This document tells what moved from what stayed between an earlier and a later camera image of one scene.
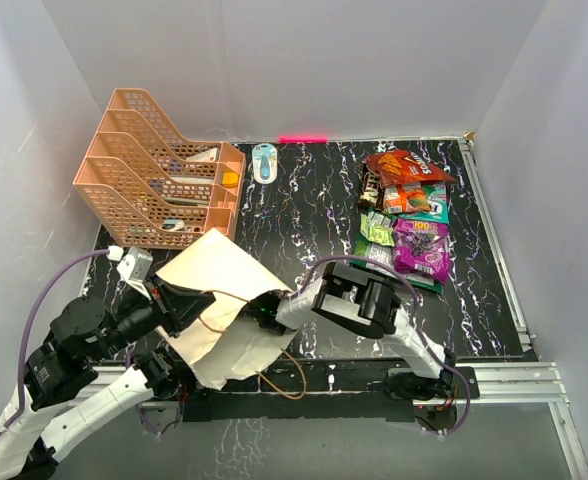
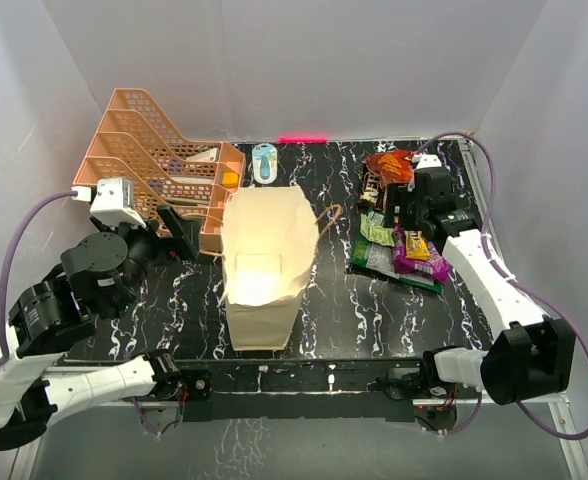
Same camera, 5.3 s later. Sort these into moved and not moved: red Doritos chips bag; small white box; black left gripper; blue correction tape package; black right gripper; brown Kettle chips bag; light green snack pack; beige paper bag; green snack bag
Moved: black left gripper; black right gripper; beige paper bag
Not moved: blue correction tape package; brown Kettle chips bag; small white box; red Doritos chips bag; green snack bag; light green snack pack
